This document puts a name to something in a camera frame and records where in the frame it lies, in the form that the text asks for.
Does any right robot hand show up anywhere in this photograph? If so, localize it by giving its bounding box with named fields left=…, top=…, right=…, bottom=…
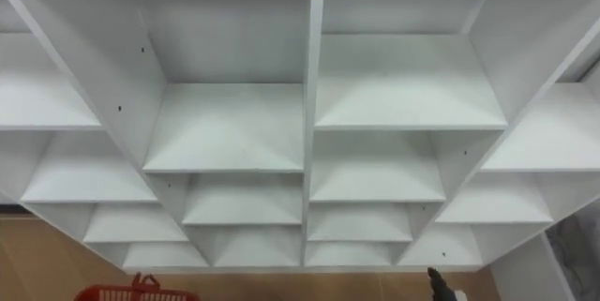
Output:
left=427, top=266, right=469, bottom=301

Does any white low cabinet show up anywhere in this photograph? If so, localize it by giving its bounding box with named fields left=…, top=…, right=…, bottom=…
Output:
left=489, top=233, right=577, bottom=301

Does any white shelf unit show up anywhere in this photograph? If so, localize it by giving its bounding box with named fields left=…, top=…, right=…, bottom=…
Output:
left=0, top=0, right=600, bottom=275

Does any red plastic basket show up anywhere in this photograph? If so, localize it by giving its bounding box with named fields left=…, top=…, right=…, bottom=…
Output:
left=73, top=272, right=202, bottom=301

